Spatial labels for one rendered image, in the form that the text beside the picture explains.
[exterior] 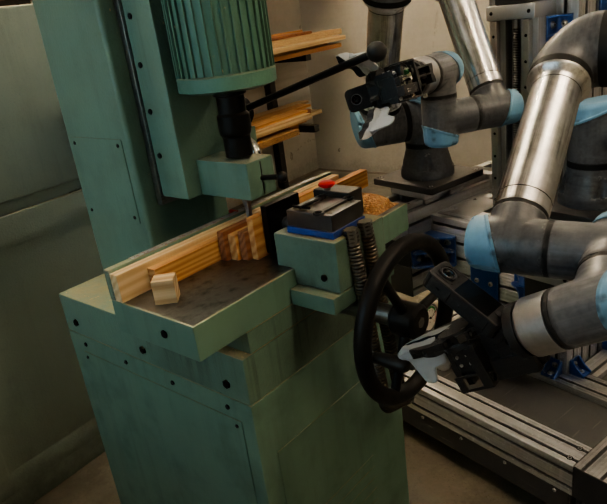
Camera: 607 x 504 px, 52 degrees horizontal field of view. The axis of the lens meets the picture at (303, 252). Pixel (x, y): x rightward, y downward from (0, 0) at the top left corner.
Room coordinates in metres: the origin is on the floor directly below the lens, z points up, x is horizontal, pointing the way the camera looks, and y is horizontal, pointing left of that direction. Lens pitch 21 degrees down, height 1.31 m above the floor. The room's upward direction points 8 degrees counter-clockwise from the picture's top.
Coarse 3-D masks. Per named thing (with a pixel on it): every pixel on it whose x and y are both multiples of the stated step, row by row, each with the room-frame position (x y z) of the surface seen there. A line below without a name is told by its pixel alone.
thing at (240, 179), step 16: (208, 160) 1.16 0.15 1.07; (224, 160) 1.14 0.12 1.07; (240, 160) 1.12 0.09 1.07; (256, 160) 1.11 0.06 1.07; (208, 176) 1.16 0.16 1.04; (224, 176) 1.13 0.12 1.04; (240, 176) 1.10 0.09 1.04; (256, 176) 1.10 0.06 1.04; (208, 192) 1.17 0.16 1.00; (224, 192) 1.14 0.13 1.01; (240, 192) 1.11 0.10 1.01; (256, 192) 1.10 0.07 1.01
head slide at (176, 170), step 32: (128, 0) 1.19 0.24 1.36; (160, 0) 1.17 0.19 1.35; (128, 32) 1.21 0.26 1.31; (160, 32) 1.16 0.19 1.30; (160, 64) 1.16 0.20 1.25; (160, 96) 1.17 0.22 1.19; (192, 96) 1.19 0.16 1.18; (160, 128) 1.18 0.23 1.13; (192, 128) 1.18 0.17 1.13; (160, 160) 1.20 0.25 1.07; (192, 160) 1.17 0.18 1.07; (192, 192) 1.16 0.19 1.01
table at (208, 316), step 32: (384, 224) 1.19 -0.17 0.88; (192, 288) 0.96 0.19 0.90; (224, 288) 0.94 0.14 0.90; (256, 288) 0.92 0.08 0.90; (288, 288) 0.97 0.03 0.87; (352, 288) 0.94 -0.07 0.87; (128, 320) 0.93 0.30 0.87; (160, 320) 0.87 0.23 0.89; (192, 320) 0.84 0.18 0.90; (224, 320) 0.86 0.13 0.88; (256, 320) 0.91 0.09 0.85; (192, 352) 0.82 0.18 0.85
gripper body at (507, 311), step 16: (512, 304) 0.68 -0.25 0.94; (464, 320) 0.74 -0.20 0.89; (448, 336) 0.70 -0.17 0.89; (464, 336) 0.69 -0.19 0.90; (480, 336) 0.69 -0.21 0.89; (496, 336) 0.68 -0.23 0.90; (512, 336) 0.65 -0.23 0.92; (448, 352) 0.71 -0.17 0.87; (464, 352) 0.69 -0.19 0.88; (480, 352) 0.68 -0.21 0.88; (496, 352) 0.68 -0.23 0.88; (512, 352) 0.67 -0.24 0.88; (528, 352) 0.64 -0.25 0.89; (464, 368) 0.70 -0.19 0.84; (480, 368) 0.67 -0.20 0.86; (496, 368) 0.68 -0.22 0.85; (512, 368) 0.66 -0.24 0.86; (528, 368) 0.65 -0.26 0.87; (464, 384) 0.69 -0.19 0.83; (496, 384) 0.67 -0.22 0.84
